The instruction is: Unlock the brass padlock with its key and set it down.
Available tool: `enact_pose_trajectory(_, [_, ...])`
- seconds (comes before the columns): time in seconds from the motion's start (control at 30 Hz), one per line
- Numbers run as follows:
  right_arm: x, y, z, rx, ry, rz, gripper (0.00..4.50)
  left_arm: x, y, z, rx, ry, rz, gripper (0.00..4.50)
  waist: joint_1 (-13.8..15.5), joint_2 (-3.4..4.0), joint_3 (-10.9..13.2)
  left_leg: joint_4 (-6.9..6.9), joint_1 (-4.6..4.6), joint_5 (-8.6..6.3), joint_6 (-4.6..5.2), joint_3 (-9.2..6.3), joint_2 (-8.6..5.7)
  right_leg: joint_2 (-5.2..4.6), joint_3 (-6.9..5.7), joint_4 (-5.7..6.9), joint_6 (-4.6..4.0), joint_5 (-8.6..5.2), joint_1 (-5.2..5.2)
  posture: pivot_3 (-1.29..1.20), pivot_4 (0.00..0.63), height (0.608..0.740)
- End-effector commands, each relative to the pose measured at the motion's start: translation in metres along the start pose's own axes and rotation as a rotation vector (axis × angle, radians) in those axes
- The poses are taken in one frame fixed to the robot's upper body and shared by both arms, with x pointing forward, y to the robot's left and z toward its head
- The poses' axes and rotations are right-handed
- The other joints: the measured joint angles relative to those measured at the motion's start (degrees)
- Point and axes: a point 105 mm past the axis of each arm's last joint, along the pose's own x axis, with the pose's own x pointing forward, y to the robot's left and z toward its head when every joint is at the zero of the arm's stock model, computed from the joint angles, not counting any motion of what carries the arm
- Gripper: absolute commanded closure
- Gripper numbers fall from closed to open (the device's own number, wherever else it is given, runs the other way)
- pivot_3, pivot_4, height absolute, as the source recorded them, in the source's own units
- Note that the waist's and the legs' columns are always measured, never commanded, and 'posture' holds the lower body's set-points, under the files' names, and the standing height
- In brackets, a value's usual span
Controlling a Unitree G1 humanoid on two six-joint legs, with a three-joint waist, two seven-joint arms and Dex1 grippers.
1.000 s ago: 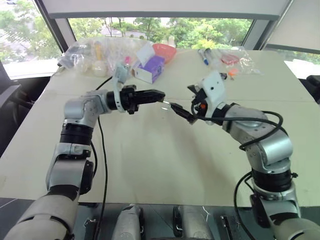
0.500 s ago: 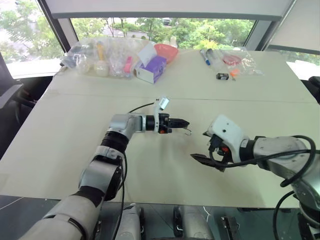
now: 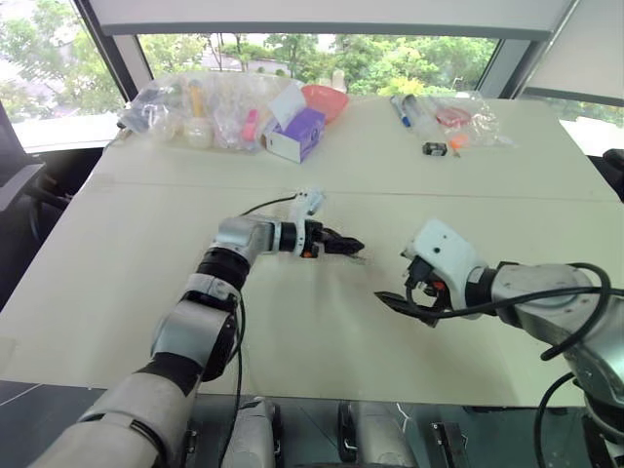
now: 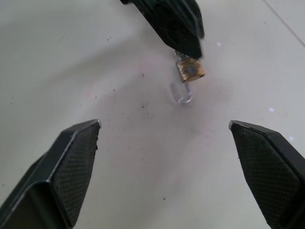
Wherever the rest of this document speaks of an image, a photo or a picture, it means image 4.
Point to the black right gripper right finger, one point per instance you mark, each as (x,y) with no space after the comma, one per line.
(271,174)

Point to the small brass padlock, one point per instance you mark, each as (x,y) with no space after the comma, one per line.
(191,70)

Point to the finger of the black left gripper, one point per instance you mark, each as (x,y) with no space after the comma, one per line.
(171,23)
(197,21)

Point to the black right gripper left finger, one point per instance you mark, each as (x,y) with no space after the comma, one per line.
(59,176)

